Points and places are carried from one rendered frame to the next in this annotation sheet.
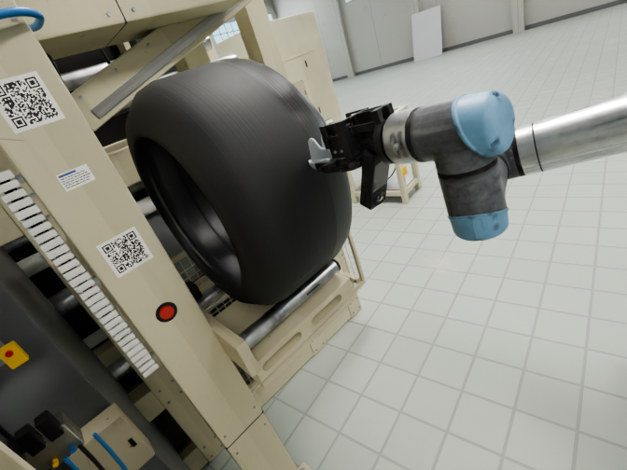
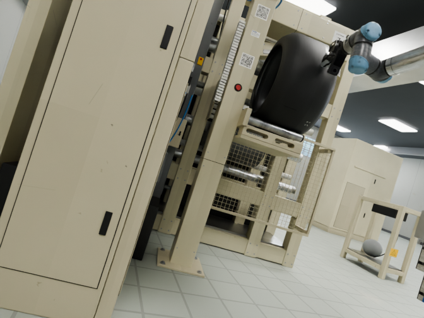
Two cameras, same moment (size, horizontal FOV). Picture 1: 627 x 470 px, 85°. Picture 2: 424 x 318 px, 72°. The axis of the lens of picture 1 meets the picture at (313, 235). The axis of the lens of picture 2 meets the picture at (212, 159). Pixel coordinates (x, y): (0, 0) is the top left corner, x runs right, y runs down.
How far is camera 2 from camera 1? 1.23 m
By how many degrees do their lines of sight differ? 37
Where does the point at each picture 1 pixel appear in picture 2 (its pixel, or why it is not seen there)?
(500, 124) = (372, 28)
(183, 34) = not seen: hidden behind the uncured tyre
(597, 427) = not seen: outside the picture
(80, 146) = (262, 29)
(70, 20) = (282, 19)
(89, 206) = (251, 42)
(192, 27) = not seen: hidden behind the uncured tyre
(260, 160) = (306, 52)
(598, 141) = (409, 55)
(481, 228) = (354, 60)
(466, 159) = (359, 37)
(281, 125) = (320, 52)
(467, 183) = (357, 45)
